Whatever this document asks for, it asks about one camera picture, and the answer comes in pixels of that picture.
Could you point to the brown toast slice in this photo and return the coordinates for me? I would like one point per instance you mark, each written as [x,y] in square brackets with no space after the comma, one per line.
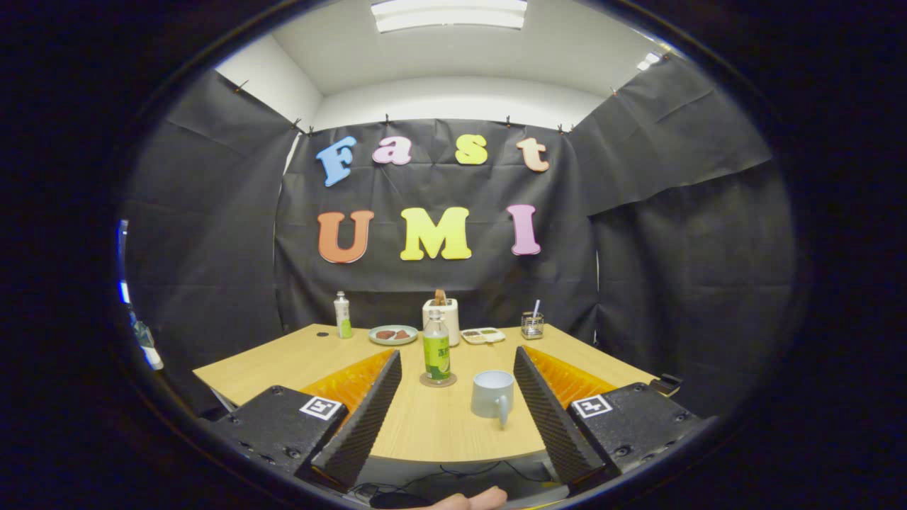
[441,297]

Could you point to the long ceiling light panel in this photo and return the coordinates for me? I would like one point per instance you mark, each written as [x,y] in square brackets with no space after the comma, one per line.
[450,14]

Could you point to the small black clamp block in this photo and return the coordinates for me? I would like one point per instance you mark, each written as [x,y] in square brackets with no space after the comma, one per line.
[666,385]

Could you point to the white grey side equipment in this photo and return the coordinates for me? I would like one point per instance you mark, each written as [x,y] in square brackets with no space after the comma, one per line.
[145,343]

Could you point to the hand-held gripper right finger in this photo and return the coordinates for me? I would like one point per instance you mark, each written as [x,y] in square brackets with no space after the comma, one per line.
[549,418]

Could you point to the pale green plate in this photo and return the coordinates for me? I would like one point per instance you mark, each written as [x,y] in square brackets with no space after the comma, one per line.
[392,342]

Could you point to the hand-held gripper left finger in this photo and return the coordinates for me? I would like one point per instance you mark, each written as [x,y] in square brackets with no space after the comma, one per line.
[368,418]

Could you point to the round brown coaster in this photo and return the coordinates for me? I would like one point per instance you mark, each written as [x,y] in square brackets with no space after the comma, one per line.
[451,381]

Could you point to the small ceiling light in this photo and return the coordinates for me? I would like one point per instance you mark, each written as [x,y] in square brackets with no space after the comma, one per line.
[648,61]

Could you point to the small white green bottle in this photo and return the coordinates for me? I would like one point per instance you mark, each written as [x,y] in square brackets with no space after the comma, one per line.
[343,317]

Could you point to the white toaster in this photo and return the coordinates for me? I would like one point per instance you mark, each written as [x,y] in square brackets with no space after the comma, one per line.
[454,322]

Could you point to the bright monitor screen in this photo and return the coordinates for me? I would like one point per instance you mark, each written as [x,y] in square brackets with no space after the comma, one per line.
[122,262]

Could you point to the wooden table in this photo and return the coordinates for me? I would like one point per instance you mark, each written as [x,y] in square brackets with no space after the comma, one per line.
[439,425]

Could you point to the green label juice bottle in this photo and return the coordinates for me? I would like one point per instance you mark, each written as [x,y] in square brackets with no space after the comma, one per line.
[436,358]

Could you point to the pale grey cup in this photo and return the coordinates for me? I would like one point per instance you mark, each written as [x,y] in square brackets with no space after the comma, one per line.
[490,398]

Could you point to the white divided snack tray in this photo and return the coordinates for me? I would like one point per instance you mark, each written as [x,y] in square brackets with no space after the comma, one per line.
[483,336]

